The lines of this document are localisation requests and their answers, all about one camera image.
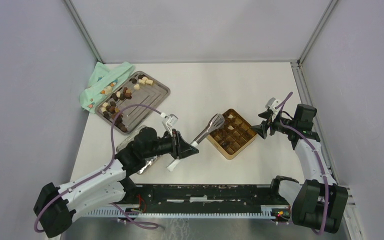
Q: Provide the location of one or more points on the gold chocolate box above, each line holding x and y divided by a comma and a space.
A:
231, 142

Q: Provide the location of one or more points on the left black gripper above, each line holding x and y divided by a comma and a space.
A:
180, 148

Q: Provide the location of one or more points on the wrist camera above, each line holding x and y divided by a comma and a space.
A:
272, 104
169, 120

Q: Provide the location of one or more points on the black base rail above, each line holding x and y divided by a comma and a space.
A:
202, 198

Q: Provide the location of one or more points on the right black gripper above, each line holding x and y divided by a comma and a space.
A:
261, 129

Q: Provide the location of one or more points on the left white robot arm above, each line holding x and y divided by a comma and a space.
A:
57, 207

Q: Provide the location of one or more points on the steel serving tongs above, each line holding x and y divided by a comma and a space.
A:
216, 122

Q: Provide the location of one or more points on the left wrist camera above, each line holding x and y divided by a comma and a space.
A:
169, 120

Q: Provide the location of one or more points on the silver box lid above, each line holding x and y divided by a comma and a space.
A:
131, 154

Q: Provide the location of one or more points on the green patterned cloth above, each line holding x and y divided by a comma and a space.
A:
102, 83

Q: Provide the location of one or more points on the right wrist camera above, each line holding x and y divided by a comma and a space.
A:
272, 104

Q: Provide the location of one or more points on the steel chocolate tray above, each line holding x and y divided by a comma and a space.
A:
133, 91

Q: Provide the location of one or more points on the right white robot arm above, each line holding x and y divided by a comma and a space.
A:
319, 202

